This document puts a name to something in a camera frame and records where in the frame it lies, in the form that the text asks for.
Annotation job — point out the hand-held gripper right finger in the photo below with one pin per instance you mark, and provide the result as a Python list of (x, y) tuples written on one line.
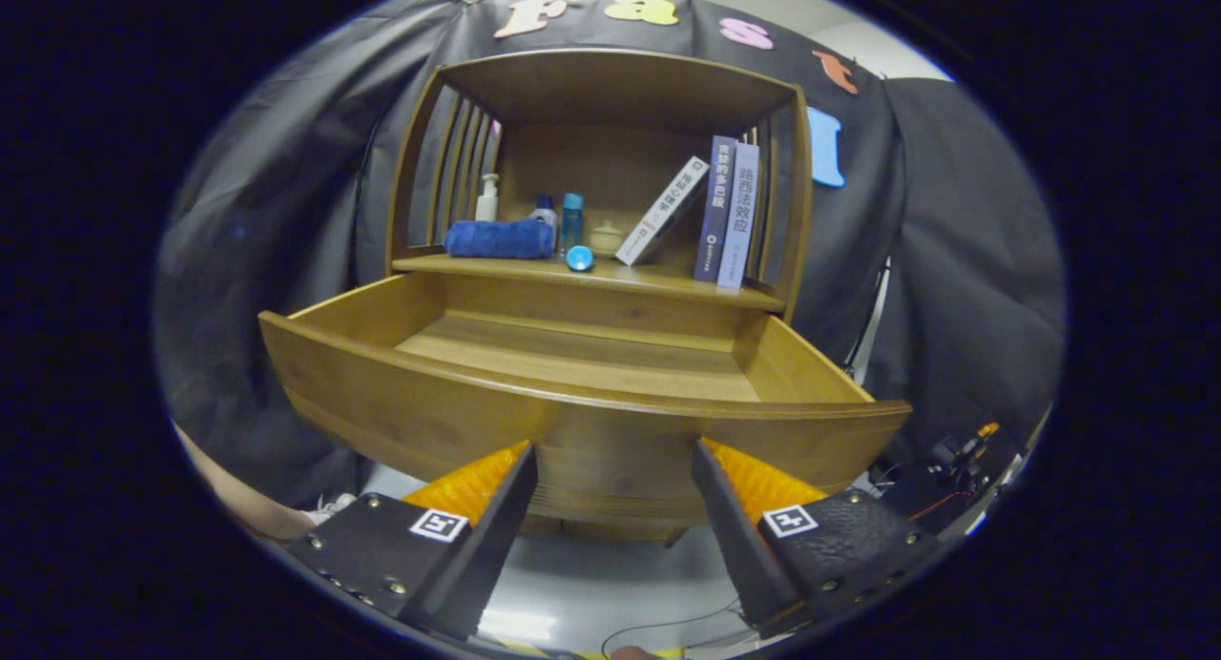
[(744, 546)]

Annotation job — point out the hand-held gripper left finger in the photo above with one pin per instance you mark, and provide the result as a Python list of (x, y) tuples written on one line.
[(477, 565)]

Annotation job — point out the wooden drawer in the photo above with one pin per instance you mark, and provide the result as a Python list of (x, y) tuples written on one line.
[(572, 355)]

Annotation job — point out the blue and white tube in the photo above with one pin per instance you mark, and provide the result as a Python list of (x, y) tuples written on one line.
[(579, 258)]

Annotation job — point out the wooden cabinet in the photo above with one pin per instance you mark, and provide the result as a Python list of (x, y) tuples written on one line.
[(610, 88)]

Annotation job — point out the white sneaker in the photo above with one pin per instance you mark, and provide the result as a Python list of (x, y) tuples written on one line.
[(334, 507)]

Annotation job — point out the black device with orange part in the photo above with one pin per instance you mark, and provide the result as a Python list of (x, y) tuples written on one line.
[(954, 450)]

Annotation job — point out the person's bare leg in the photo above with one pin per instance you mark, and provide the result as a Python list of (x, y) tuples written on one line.
[(248, 503)]

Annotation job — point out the metal stand pole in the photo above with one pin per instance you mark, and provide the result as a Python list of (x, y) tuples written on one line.
[(879, 298)]

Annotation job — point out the blue folded towel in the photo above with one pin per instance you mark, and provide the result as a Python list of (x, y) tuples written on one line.
[(498, 239)]

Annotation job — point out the pale purple book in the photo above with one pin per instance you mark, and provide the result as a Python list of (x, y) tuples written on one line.
[(739, 216)]

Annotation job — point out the beige lidded teacup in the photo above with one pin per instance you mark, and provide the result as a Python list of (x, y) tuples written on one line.
[(606, 240)]

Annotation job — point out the dark blue book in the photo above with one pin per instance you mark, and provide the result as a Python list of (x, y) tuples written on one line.
[(715, 207)]

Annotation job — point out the white book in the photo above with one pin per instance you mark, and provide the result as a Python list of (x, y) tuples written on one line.
[(663, 212)]

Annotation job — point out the clear blue bottle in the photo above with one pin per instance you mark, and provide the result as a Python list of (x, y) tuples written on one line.
[(571, 219)]

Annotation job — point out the white pump bottle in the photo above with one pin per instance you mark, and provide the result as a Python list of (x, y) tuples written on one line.
[(486, 204)]

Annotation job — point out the white bottle with blue cap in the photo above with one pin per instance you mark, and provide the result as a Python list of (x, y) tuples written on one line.
[(545, 210)]

